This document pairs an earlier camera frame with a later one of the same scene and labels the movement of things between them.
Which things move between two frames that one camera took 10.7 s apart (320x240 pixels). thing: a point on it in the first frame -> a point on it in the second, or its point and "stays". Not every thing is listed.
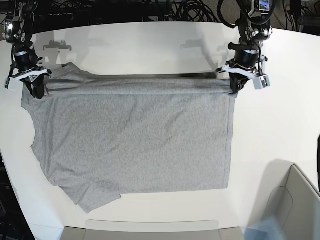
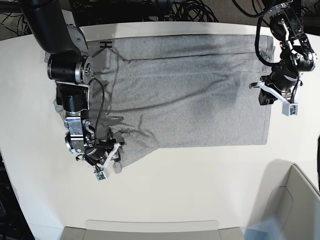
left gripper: [36, 85] -> [97, 155]
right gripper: [237, 81] -> [266, 98]
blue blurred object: [268, 228] stays
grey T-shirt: [97, 136] -> [161, 91]
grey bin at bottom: [186, 230] stays
